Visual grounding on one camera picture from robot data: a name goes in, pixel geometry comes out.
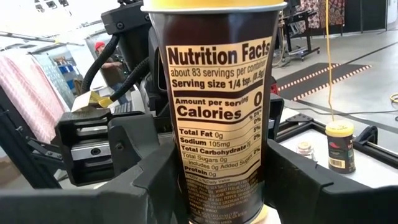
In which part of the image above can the black garment rack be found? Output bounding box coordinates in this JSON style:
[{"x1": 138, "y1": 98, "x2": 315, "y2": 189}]
[{"x1": 281, "y1": 0, "x2": 346, "y2": 62}]

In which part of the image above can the cork-stoppered glass saffron jar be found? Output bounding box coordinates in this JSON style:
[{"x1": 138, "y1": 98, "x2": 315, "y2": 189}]
[{"x1": 295, "y1": 140, "x2": 317, "y2": 162}]

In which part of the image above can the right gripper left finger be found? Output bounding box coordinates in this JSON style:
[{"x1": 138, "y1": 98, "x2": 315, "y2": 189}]
[{"x1": 0, "y1": 139, "x2": 191, "y2": 224}]

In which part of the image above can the grey patterned cloth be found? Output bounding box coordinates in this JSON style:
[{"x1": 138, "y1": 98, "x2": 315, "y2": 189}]
[{"x1": 30, "y1": 51, "x2": 77, "y2": 110}]

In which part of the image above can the black orange-striped floor mat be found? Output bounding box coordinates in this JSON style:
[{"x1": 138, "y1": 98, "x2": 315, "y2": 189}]
[{"x1": 275, "y1": 62, "x2": 373, "y2": 102}]

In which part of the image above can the yellow-lid brown spice can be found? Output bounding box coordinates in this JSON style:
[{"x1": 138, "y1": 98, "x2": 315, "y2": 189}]
[
  {"x1": 140, "y1": 0, "x2": 289, "y2": 224},
  {"x1": 325, "y1": 119, "x2": 357, "y2": 175}
]

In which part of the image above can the red object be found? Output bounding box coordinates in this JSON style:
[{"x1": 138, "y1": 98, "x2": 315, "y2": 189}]
[{"x1": 269, "y1": 77, "x2": 280, "y2": 96}]

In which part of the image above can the dark patterned cloth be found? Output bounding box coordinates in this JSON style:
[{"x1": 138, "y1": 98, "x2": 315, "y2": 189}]
[{"x1": 298, "y1": 0, "x2": 346, "y2": 30}]

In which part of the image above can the pink checked cloth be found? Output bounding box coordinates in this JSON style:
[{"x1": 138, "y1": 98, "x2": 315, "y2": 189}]
[{"x1": 0, "y1": 51, "x2": 68, "y2": 144}]

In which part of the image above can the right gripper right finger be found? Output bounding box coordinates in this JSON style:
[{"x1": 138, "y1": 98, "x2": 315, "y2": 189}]
[{"x1": 264, "y1": 139, "x2": 398, "y2": 224}]

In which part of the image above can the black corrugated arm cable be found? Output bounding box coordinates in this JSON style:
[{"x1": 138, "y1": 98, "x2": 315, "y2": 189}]
[
  {"x1": 80, "y1": 34, "x2": 121, "y2": 94},
  {"x1": 108, "y1": 57, "x2": 152, "y2": 102}
]

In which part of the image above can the yellow hanging cable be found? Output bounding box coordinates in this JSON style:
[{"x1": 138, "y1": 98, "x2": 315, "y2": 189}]
[{"x1": 323, "y1": 0, "x2": 336, "y2": 123}]

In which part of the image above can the person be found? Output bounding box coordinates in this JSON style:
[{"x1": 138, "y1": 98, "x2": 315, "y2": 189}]
[{"x1": 93, "y1": 40, "x2": 130, "y2": 105}]

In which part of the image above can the yellow cable tag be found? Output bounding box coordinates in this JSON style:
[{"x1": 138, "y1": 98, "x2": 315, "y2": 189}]
[{"x1": 70, "y1": 90, "x2": 114, "y2": 113}]

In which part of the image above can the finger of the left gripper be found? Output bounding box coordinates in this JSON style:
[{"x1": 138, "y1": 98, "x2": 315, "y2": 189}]
[
  {"x1": 268, "y1": 93, "x2": 285, "y2": 141},
  {"x1": 107, "y1": 113, "x2": 162, "y2": 177}
]

